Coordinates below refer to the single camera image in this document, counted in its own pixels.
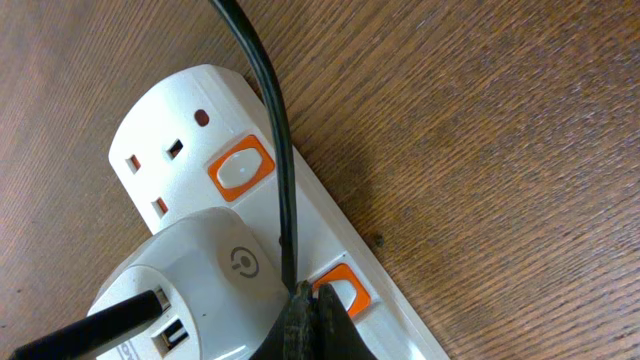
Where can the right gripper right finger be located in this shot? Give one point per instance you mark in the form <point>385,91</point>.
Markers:
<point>336,335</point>

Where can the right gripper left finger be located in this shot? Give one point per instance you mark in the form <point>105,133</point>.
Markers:
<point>292,335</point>

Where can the white USB charger adapter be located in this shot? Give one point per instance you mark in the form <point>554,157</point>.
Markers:
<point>224,294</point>

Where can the white power strip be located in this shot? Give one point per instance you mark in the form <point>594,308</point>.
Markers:
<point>200,139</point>

